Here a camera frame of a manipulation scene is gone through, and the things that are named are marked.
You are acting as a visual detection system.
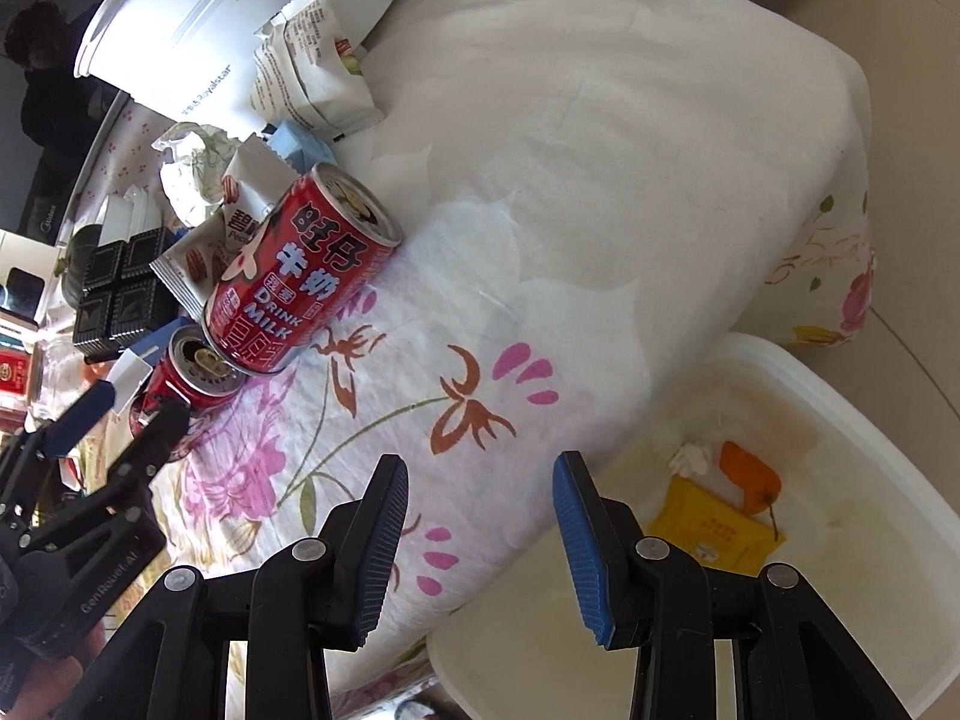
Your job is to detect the person's left hand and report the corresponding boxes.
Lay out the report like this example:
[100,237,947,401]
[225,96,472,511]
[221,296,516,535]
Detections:
[2,624,106,720]

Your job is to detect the white plastic trash bin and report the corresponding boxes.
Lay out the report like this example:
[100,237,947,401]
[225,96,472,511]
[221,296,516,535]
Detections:
[428,335,958,718]

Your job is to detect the white electric cooking pot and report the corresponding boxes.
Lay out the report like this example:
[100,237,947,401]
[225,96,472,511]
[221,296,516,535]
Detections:
[73,0,392,140]

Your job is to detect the white snack wrapper with text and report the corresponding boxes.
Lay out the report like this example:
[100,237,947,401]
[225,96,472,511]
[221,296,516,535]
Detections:
[251,0,384,142]

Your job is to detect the white nut snack packet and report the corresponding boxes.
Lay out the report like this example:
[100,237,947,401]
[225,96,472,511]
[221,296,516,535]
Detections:
[149,135,298,320]

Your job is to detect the orange peel in bin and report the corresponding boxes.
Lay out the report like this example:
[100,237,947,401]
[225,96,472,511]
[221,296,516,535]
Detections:
[719,440,782,515]

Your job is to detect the large red milk drink can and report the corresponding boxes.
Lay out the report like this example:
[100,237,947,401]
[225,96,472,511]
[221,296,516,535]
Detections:
[202,163,404,376]

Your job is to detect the black plastic compartment tray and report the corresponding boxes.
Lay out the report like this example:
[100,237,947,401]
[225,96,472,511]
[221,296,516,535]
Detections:
[71,226,181,362]

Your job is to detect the floral white tablecloth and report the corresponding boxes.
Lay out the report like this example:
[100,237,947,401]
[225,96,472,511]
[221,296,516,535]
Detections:
[153,0,872,694]

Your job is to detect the small red drink can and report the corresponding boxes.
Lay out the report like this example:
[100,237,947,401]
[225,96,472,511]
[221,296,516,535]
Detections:
[128,322,247,460]

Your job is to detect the stacked white bowls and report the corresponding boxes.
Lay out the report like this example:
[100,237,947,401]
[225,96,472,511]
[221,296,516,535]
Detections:
[96,185,163,245]

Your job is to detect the yellow wrapper in bin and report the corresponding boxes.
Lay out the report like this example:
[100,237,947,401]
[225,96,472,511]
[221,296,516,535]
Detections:
[646,476,786,575]

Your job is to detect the white tissue in bin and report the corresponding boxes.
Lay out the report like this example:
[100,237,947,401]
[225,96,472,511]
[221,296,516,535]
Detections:
[667,440,715,478]

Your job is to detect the light blue milk carton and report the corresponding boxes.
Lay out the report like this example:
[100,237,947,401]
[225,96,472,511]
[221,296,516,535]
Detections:
[267,121,337,174]

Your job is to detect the white paper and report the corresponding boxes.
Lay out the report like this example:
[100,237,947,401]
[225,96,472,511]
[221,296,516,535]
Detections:
[151,122,241,227]

